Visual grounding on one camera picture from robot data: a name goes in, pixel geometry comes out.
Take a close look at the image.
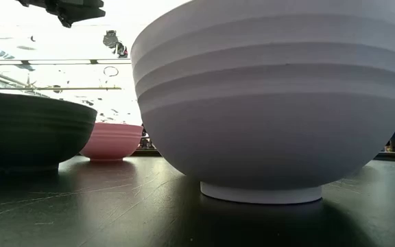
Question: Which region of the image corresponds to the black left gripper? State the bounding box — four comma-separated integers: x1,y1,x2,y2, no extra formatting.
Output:
15,0,106,29

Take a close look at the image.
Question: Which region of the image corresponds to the black ribbed bowl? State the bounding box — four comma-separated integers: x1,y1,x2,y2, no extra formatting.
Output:
0,91,98,173

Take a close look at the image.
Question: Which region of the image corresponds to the pink ribbed bowl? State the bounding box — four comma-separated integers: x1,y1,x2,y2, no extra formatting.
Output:
80,122,144,163

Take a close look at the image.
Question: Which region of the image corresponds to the lavender ribbed bowl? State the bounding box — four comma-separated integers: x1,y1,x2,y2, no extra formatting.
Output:
130,0,395,205

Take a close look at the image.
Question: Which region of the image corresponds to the dark hanging ceiling fixture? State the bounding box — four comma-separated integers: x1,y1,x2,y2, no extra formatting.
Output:
102,30,129,58

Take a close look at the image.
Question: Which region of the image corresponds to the thin round ring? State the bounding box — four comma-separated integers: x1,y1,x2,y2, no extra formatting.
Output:
102,65,120,78

